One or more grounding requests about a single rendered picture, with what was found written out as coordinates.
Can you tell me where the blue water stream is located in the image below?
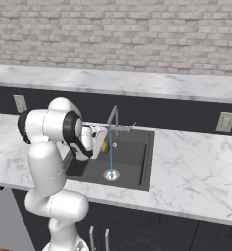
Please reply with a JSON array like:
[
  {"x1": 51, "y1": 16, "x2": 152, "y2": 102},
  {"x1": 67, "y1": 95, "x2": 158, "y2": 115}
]
[{"x1": 108, "y1": 124, "x2": 115, "y2": 179}]

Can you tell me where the yellow sponge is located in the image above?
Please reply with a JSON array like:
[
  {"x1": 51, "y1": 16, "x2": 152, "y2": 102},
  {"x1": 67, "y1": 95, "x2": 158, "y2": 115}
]
[{"x1": 101, "y1": 139, "x2": 110, "y2": 154}]

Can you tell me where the silver cupboard handle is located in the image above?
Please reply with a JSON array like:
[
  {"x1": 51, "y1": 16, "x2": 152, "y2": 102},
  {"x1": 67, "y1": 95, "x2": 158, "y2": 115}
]
[
  {"x1": 88, "y1": 226, "x2": 96, "y2": 251},
  {"x1": 104, "y1": 228, "x2": 111, "y2": 251}
]

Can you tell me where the grey metal tap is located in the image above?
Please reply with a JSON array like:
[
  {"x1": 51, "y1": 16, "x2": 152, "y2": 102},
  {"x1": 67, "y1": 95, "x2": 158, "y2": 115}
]
[{"x1": 81, "y1": 104, "x2": 138, "y2": 134}]

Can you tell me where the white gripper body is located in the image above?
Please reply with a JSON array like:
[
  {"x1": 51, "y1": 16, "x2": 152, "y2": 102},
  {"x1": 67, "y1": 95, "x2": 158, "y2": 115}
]
[{"x1": 91, "y1": 125, "x2": 109, "y2": 160}]

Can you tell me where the black sink basin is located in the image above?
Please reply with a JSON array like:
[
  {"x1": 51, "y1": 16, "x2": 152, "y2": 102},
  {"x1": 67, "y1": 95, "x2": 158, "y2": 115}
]
[{"x1": 62, "y1": 122, "x2": 156, "y2": 192}]

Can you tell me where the grey dishwasher front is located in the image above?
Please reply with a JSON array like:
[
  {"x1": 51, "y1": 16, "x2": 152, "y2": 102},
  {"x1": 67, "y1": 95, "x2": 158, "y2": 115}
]
[{"x1": 0, "y1": 185, "x2": 36, "y2": 251}]

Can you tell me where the grey wall socket plate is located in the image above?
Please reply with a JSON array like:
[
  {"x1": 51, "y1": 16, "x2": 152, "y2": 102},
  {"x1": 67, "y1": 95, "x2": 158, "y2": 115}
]
[
  {"x1": 13, "y1": 94, "x2": 28, "y2": 114},
  {"x1": 215, "y1": 111, "x2": 232, "y2": 133}
]

